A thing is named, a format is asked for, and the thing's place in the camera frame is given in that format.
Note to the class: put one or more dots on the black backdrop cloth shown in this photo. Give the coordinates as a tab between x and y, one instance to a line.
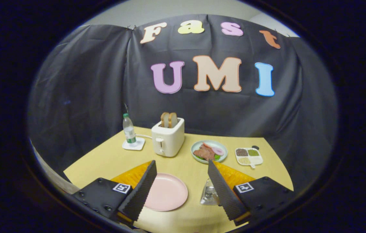
89	90

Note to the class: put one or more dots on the white toaster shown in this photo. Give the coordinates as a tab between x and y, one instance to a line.
170	142

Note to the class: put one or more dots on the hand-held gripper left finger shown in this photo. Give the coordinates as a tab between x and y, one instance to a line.
141	191

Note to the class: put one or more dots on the white square coaster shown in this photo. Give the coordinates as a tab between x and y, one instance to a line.
139	144

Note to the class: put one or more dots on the white divided grain dish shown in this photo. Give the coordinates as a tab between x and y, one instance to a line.
256	159

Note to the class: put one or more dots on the clear glass container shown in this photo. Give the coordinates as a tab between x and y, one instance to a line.
208	194

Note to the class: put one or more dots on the brown meat slices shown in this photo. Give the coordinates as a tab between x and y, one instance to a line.
204	152

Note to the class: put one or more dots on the pink round plate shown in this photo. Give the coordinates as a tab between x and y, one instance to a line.
170	192

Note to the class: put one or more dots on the pale green plate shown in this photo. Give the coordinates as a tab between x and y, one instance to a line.
198	144

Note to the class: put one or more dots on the pink ham slice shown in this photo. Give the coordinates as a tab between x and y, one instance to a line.
218	151

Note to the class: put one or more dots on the clear plastic water bottle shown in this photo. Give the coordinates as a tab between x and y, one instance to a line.
129	131

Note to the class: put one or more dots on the red tomato slice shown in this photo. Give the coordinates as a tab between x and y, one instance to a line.
207	145

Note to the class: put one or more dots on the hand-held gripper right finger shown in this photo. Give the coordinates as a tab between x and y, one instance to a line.
223	191

